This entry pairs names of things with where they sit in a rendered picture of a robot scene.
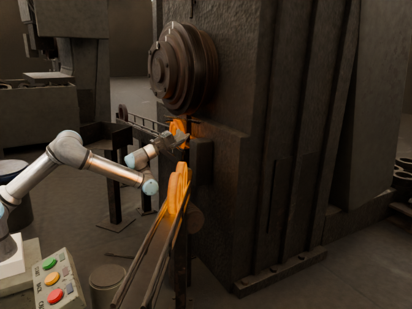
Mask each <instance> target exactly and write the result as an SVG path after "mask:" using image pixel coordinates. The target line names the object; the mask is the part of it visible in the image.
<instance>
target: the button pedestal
mask: <svg viewBox="0 0 412 309"><path fill-rule="evenodd" d="M63 252H64V256H65V260H63V261H61V262H60V260H59V254H61V253H63ZM48 258H55V259H56V262H55V264H54V265H53V266H52V267H50V268H49V269H44V268H43V267H42V264H43V263H44V261H45V260H46V259H48ZM65 267H67V268H68V271H69V274H68V275H66V276H65V277H64V276H63V271H62V269H63V268H65ZM52 272H58V274H59V278H58V280H57V281H56V282H55V283H53V284H51V285H46V284H45V278H46V277H47V276H48V275H49V274H50V273H52ZM32 277H33V283H34V295H35V302H36V309H84V308H85V307H86V302H85V298H84V296H83V292H82V288H81V286H80V282H79V279H78V275H77V271H76V268H75V264H74V260H73V258H72V256H71V254H70V252H69V251H68V250H67V248H66V247H64V248H62V249H61V250H59V251H57V252H55V253H54V254H52V255H50V256H49V257H47V258H45V259H43V260H42V261H40V262H38V263H36V264H35V265H33V266H32ZM69 283H72V287H73V290H74V291H73V292H71V293H70V294H67V289H66V285H67V284H69ZM55 289H61V290H62V291H63V295H62V297H61V298H60V299H59V300H58V301H57V302H55V303H49V302H48V301H47V297H48V295H49V294H50V293H51V292H52V291H53V290H55Z"/></svg>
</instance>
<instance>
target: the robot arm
mask: <svg viewBox="0 0 412 309"><path fill-rule="evenodd" d="M189 135H190V133H187V134H184V132H183V131H181V130H180V129H177V131H176V134H175V135H173V134H172V133H171V132H169V131H168V130H166V131H164V132H162V133H160V134H159V136H158V138H156V139H154V140H153V139H151V140H150V142H151V144H148V145H147V146H145V147H143V148H141V149H139V150H137V151H135V152H133V153H131V154H129V155H127V156H125V157H124V160H125V163H126V164H127V166H128V167H125V166H122V165H121V164H118V163H115V162H113V161H110V160H108V159H105V158H103V157H100V156H98V155H95V154H92V152H91V150H89V149H87V148H85V147H83V140H82V138H81V137H80V135H79V134H78V133H77V132H75V131H71V130H66V131H62V132H60V133H59V134H58V135H57V136H56V139H55V140H54V141H52V142H51V143H50V144H49V145H47V146H46V152H45V153H44V154H43V155H41V156H40V157H39V158H38V159H36V160H35V161H34V162H33V163H32V164H31V165H30V166H28V167H27V168H26V169H25V170H24V171H22V173H21V174H19V175H18V176H17V177H16V178H14V179H13V180H12V181H11V182H10V183H9V184H8V185H6V186H4V185H2V186H0V263H1V262H4V261H6V260H8V259H10V258H11V257H12V256H13V255H14V254H15V253H16V252H17V251H18V247H17V243H16V241H15V240H14V239H13V238H12V236H11V235H10V234H9V228H8V225H7V219H8V217H9V214H10V212H11V211H12V210H14V209H15V208H16V207H17V206H18V205H20V204H21V198H22V197H23V196H25V195H26V194H27V193H28V192H30V190H32V189H33V188H34V187H35V186H36V185H37V184H39V183H40V182H41V181H42V180H43V179H44V178H45V177H46V176H48V175H49V174H50V173H51V172H53V171H54V170H55V169H56V168H57V167H58V166H59V165H61V164H62V165H68V166H71V167H74V168H76V169H79V170H84V169H86V170H89V171H92V172H94V173H97V174H99V175H102V176H105V177H108V178H111V179H113V180H116V181H118V182H121V183H124V184H126V185H129V186H132V187H135V188H137V189H141V190H142V191H143V192H144V193H145V194H146V195H148V196H152V195H154V194H156V193H157V191H158V188H159V187H158V182H157V181H156V180H155V178H154V175H153V174H152V172H151V170H150V168H149V166H148V163H147V161H149V160H151V159H153V158H155V157H156V156H158V155H159V152H161V153H162V154H163V155H165V156H167V157H168V158H169V160H170V161H173V162H175V161H176V160H177V158H176V157H175V155H174V154H170V153H169V152H168V150H172V149H174V148H176V147H179V146H180V145H181V144H183V143H184V142H185V141H186V139H187V138H188V137H189Z"/></svg>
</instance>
